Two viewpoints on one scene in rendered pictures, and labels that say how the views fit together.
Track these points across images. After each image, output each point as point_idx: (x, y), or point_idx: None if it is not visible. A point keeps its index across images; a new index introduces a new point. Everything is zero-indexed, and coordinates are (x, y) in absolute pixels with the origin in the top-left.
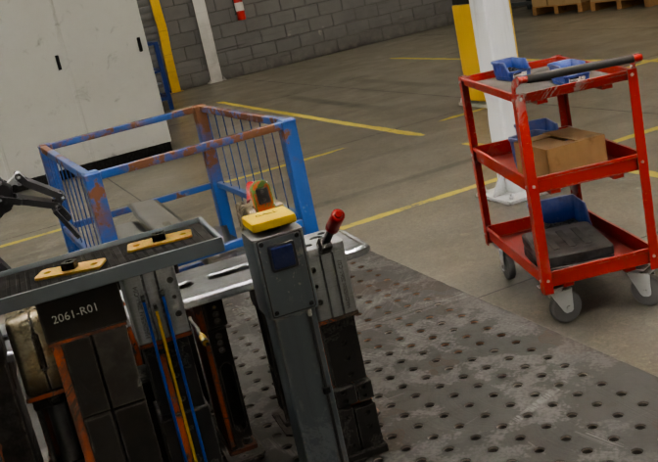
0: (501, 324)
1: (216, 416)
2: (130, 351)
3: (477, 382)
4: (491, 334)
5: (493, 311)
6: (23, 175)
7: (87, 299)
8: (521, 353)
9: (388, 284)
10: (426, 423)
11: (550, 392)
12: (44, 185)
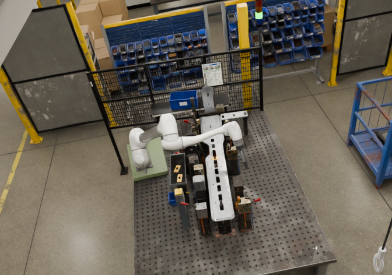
0: (244, 271)
1: None
2: None
3: (217, 257)
4: (240, 267)
5: (253, 273)
6: (242, 153)
7: None
8: (224, 269)
9: (294, 256)
10: (206, 243)
11: (203, 267)
12: (243, 157)
